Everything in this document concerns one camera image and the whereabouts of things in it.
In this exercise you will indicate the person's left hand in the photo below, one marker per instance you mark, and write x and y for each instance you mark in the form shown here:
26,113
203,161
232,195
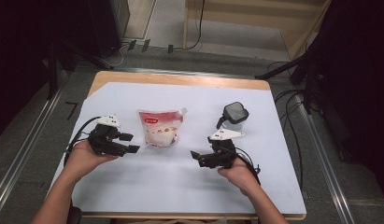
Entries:
82,158

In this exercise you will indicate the black tripod stand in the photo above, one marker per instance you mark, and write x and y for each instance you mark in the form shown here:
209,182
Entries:
280,70

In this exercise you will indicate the black floor marker strip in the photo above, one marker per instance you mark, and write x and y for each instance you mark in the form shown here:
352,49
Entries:
145,45
132,44
170,48

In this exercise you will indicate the person's right hand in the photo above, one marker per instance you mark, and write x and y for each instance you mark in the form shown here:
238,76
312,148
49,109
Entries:
239,177

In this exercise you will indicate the clear jar with black lid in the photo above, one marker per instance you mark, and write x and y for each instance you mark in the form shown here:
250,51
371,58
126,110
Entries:
234,113

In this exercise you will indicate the white paper table cover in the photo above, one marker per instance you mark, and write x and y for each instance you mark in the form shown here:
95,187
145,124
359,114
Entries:
180,186

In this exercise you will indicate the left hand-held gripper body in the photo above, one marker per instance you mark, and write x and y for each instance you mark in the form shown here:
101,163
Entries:
104,140

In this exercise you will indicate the wooden shelf frame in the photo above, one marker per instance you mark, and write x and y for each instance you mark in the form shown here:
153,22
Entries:
242,18

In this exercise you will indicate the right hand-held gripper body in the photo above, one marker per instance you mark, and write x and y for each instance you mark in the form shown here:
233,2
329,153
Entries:
222,152

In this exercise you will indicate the black curtain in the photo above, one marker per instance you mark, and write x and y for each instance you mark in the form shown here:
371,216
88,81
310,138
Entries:
361,77
21,46

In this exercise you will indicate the metal floor rail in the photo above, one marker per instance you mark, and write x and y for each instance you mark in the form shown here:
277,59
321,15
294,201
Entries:
326,161
27,140
167,72

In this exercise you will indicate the red and white pouch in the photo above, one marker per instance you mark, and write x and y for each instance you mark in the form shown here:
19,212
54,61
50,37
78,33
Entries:
161,127

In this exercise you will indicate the black cabinet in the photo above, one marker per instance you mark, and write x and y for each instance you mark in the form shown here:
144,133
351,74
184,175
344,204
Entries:
102,25

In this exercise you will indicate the black chair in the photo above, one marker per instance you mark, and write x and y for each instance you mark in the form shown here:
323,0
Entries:
75,216

